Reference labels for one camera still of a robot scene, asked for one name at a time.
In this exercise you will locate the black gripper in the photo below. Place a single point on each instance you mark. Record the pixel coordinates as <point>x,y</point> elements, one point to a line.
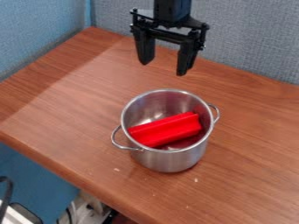
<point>170,23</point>

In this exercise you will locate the stainless steel pot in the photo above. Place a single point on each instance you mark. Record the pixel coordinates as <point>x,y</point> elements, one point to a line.
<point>151,106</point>

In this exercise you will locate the red block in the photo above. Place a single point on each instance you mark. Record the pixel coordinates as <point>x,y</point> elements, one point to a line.
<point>167,130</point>

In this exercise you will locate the white power strip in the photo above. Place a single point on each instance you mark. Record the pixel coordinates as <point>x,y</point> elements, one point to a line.
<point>86,210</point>

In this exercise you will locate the grey white device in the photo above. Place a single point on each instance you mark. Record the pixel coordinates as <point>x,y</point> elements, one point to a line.
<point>19,215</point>

